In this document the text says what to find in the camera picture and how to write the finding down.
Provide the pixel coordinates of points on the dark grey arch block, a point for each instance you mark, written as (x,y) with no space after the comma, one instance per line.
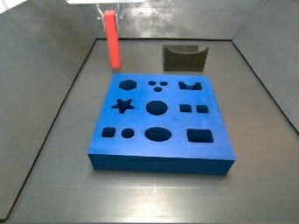
(184,58)

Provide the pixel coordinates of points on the blue foam shape board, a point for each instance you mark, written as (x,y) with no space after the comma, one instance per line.
(160,125)

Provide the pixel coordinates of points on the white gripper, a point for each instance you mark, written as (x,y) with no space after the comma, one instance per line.
(98,2)

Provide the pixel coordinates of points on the red rectangular block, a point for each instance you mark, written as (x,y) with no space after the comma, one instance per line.
(112,41)

